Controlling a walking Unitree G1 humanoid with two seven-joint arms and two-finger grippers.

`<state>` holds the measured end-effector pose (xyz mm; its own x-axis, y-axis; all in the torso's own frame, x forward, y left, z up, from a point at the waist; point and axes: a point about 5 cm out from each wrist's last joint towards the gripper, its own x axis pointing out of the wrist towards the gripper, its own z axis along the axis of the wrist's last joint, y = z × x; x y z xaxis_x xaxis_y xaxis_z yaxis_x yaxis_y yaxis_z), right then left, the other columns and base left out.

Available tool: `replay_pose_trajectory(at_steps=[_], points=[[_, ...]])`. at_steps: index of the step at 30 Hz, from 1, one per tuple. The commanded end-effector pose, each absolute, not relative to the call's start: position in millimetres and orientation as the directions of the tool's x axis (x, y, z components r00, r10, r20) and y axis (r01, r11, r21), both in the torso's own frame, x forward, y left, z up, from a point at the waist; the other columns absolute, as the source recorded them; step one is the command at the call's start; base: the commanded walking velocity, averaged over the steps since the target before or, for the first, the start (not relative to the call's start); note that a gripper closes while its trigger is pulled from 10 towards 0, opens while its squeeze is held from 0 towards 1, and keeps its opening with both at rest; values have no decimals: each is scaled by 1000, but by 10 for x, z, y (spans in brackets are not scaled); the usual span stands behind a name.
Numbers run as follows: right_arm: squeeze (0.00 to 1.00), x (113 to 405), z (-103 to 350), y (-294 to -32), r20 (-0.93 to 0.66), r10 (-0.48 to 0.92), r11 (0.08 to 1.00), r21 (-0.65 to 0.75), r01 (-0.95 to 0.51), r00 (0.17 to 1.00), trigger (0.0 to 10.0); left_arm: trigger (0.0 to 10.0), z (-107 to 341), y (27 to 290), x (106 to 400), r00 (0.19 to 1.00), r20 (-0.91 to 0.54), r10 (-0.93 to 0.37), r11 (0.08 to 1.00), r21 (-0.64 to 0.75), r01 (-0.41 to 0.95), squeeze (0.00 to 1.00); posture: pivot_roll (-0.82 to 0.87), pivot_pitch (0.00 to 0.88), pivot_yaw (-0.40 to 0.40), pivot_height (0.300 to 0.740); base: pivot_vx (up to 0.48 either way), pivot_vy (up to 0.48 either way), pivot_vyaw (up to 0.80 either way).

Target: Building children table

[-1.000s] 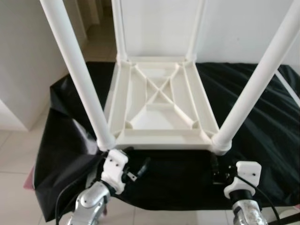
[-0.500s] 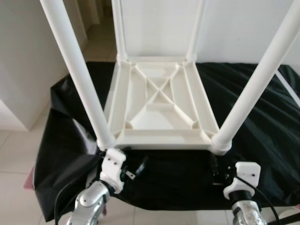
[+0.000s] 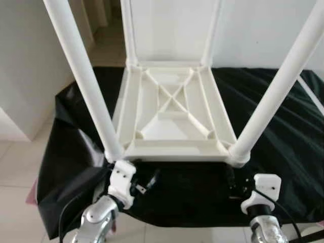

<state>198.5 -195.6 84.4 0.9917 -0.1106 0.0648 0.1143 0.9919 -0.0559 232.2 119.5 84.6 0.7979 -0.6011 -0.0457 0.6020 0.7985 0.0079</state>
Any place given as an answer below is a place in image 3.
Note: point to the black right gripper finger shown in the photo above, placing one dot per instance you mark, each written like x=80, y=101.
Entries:
x=230, y=177

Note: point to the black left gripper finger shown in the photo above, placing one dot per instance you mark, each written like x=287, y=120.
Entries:
x=151, y=182

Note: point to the dark metal bar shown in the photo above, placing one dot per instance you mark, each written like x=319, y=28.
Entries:
x=313, y=237

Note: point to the pink cloth piece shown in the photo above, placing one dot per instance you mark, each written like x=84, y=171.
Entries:
x=32, y=192

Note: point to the white fabric strip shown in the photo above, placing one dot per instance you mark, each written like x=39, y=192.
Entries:
x=311, y=96

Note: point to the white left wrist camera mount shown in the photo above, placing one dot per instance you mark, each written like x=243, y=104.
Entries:
x=121, y=177

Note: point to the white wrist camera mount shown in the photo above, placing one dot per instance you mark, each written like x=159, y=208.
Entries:
x=266, y=185
x=121, y=177

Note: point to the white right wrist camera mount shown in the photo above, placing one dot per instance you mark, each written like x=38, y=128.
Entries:
x=266, y=185

